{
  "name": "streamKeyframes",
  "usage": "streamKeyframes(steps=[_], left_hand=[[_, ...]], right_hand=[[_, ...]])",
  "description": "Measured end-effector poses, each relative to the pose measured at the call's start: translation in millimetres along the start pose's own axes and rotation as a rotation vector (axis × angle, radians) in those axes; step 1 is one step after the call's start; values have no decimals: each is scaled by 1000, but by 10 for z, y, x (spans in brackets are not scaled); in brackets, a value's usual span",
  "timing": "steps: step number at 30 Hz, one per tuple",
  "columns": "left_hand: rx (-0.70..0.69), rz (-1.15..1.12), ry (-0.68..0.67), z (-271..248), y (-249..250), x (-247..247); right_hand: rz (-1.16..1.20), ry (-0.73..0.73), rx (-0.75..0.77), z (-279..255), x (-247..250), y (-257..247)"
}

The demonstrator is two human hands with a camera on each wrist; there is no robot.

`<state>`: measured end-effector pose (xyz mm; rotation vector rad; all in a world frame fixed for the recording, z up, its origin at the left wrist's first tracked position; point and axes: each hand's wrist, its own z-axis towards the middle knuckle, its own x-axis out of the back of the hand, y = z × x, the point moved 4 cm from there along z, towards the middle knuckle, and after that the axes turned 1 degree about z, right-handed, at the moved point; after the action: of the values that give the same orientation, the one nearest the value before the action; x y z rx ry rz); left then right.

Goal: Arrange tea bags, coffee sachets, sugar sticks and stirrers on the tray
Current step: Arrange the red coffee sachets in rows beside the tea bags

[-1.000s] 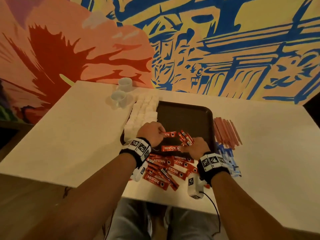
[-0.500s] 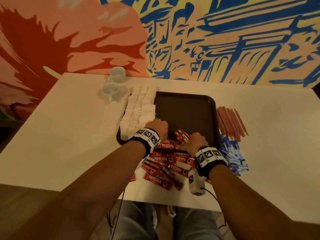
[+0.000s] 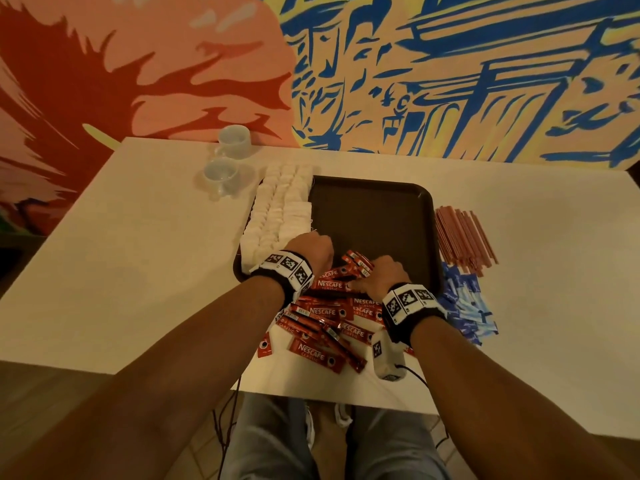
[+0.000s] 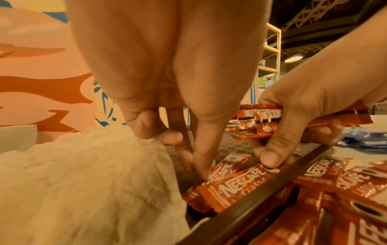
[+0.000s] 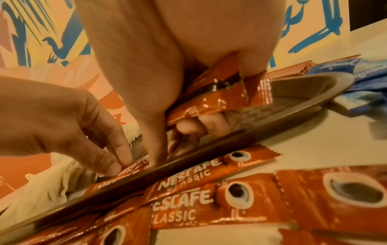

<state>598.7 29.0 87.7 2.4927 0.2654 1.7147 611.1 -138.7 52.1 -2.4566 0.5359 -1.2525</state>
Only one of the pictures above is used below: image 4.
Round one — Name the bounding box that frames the person's left hand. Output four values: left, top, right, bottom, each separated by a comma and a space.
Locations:
64, 0, 274, 180

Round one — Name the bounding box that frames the person's right hand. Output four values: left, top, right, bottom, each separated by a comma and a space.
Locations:
250, 4, 387, 169

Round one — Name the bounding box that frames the pile of blue sachets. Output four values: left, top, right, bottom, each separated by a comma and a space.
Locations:
337, 127, 387, 153

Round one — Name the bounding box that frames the pile of red Nescafe sachets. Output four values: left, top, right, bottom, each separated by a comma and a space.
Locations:
242, 155, 387, 245

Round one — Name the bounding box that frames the dark brown tray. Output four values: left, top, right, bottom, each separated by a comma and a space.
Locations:
166, 132, 339, 245

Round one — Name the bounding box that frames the row of tea bags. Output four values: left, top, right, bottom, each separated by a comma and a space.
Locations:
0, 124, 193, 245

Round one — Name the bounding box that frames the hanging ceiling lamp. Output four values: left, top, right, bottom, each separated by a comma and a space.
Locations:
283, 53, 305, 64

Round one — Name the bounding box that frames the wooden shelf frame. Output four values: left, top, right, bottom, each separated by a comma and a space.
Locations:
250, 22, 283, 105

